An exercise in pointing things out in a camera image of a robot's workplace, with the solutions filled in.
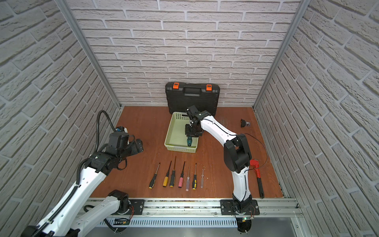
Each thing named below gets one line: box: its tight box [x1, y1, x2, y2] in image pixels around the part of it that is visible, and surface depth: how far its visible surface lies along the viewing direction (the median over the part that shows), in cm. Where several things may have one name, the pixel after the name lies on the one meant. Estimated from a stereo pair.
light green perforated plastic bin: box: [163, 111, 199, 154], surface depth 96 cm
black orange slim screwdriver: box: [169, 156, 177, 188], surface depth 83 cm
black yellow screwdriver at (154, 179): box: [149, 162, 161, 190], surface depth 83 cm
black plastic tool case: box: [165, 81, 221, 116], surface depth 97 cm
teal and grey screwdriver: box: [186, 136, 193, 147], surface depth 88 cm
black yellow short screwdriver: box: [192, 162, 197, 191], surface depth 82 cm
